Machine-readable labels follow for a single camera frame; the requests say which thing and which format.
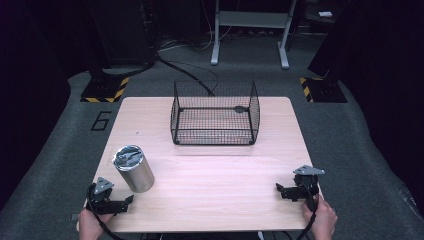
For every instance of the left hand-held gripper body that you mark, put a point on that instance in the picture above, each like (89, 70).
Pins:
(104, 206)

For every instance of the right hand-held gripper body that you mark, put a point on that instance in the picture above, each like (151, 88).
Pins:
(306, 186)

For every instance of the silver metal can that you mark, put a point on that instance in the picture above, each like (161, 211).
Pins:
(133, 168)

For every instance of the person's left hand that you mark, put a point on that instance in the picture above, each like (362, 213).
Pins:
(90, 226)

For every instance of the person's right hand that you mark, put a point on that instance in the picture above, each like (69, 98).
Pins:
(322, 221)

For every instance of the black base with hazard stripes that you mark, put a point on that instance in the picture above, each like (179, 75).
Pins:
(105, 88)
(325, 90)

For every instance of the dark equipment cabinet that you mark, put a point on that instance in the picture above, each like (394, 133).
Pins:
(123, 30)

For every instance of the white metal stand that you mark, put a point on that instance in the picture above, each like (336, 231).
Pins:
(250, 19)

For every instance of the small white box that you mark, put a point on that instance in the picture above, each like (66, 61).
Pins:
(325, 14)

